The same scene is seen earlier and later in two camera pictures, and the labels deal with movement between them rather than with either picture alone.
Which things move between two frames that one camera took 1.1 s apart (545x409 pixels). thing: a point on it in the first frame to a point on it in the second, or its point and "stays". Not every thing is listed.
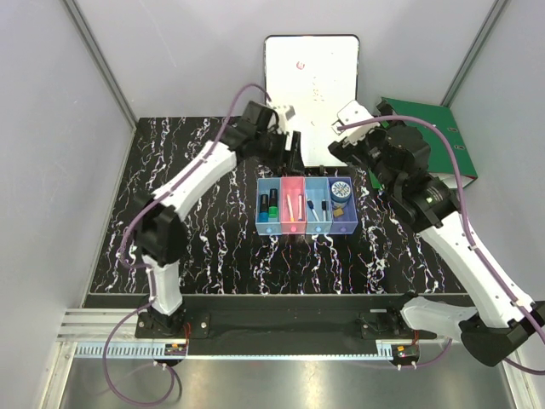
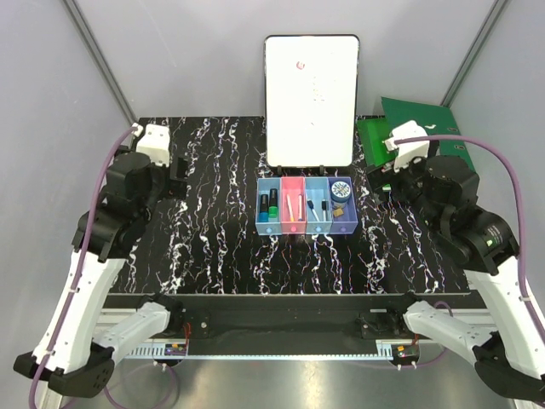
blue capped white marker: (312, 206) stays
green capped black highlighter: (273, 203) stays
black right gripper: (352, 152) to (381, 175)
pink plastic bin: (293, 186) stays
